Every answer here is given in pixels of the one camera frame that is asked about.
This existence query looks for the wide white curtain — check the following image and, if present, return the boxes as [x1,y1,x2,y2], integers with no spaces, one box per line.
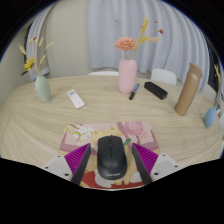
[87,0,214,91]

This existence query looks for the bronze drink bottle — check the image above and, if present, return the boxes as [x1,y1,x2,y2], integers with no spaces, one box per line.
[173,62,204,117]

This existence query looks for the pink vase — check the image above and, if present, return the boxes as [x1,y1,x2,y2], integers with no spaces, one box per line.
[118,58,138,95]

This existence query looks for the blue vase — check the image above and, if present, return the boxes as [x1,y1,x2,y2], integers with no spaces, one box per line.
[203,105,218,129]

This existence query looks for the yellow dried flower bunch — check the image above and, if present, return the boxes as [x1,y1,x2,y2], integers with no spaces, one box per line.
[18,35,55,77]

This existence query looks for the pale green vase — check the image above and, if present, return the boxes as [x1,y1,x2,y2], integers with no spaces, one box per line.
[34,74,53,103]

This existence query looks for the blue-capped marker pen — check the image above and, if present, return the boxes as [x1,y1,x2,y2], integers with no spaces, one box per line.
[128,82,141,101]

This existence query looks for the cartoon print mouse pad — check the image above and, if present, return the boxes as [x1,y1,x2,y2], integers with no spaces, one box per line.
[58,121,161,190]

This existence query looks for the black computer mouse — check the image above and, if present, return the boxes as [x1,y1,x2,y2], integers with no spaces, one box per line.
[96,135,128,181]

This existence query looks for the small white remote control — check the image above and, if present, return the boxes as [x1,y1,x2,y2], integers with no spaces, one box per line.
[67,89,86,110]

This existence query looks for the black rectangular box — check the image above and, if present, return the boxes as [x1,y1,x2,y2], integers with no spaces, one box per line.
[143,81,169,101]

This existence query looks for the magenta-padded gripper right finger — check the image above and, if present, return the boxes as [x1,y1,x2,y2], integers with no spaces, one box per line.
[131,143,183,185]

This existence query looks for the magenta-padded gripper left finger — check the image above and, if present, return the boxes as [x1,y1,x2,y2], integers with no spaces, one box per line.
[42,143,92,186]

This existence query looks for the tall dried flower bunch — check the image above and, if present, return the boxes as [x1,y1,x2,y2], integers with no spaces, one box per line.
[213,63,224,109]

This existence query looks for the narrow white curtain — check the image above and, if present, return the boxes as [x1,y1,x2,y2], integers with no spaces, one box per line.
[26,3,56,81]

